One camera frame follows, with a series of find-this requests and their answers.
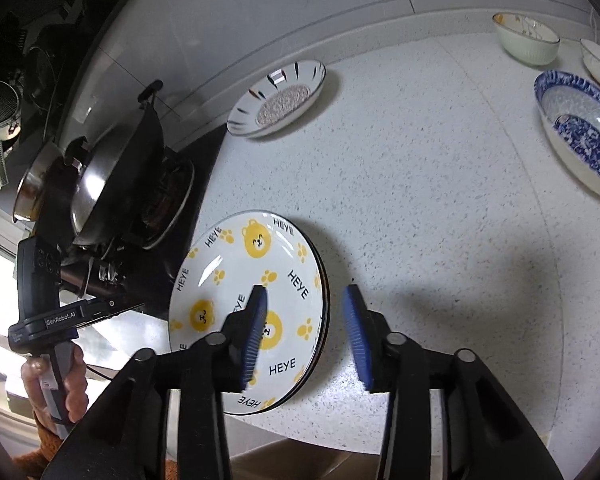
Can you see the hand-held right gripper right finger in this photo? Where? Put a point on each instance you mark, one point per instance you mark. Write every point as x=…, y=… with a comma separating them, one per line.
x=356, y=340

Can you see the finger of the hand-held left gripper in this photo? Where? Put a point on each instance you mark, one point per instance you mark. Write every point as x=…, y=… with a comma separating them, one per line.
x=117, y=307

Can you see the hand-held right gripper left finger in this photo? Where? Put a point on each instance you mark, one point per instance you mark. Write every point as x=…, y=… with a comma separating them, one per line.
x=254, y=332

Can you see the white plate dark rim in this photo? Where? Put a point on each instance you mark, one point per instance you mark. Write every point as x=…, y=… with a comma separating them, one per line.
x=324, y=305

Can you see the white plate yellow bear print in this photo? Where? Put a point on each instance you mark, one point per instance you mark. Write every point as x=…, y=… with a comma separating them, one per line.
x=230, y=280

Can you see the white plate mandala leaf pattern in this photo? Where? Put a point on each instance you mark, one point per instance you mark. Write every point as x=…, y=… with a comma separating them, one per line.
x=280, y=100

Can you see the blue patterned white bowl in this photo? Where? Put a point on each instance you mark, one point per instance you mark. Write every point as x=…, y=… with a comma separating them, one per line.
x=577, y=130

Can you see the pale green ribbed bowl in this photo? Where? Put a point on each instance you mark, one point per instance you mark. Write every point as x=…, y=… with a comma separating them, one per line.
x=525, y=40

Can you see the person's left forearm orange sleeve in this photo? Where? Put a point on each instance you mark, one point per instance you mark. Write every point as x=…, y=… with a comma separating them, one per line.
x=45, y=447

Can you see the person's left hand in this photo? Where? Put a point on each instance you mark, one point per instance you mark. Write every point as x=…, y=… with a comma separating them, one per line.
x=75, y=382

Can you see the steel pot with lid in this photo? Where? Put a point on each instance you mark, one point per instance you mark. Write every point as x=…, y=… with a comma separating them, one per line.
x=37, y=185

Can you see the black gas stove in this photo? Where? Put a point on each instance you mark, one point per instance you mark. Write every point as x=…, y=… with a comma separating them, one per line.
x=180, y=200

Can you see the metal mesh strainer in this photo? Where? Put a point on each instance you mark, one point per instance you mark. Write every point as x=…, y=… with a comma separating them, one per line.
x=0, y=107

